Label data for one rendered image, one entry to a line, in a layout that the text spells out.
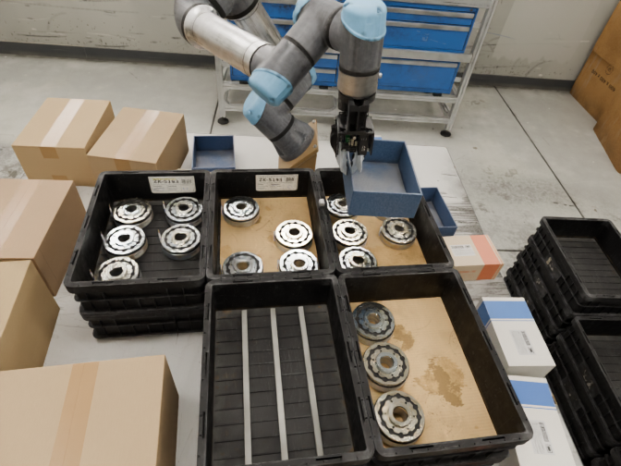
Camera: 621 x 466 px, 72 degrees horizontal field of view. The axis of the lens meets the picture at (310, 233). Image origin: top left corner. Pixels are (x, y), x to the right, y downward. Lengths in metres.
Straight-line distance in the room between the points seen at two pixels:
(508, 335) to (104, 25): 3.69
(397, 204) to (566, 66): 3.77
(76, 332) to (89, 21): 3.20
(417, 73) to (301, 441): 2.62
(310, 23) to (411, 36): 2.21
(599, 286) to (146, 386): 1.63
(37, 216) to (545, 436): 1.34
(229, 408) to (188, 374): 0.22
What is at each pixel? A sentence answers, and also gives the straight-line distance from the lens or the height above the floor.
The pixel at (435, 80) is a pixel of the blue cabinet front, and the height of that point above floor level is 0.41.
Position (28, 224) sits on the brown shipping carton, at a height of 0.86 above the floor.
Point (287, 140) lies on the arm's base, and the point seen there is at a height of 0.90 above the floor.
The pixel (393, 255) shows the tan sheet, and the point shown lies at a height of 0.83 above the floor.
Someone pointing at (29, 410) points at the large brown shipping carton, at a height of 0.90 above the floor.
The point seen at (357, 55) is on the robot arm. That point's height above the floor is 1.40.
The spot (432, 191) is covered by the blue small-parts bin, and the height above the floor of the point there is 0.75.
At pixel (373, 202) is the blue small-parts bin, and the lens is 0.92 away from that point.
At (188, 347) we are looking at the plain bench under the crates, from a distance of 1.16.
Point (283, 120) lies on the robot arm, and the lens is 1.43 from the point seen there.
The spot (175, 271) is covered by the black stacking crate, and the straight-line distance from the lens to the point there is 1.14.
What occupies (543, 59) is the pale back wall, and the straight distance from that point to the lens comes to 4.48.
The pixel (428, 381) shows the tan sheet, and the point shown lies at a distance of 1.02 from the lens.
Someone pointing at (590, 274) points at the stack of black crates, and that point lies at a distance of 1.99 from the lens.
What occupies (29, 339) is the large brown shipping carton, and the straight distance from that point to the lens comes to 1.17.
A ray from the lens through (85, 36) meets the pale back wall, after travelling 4.22.
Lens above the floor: 1.70
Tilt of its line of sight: 46 degrees down
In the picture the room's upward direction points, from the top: 7 degrees clockwise
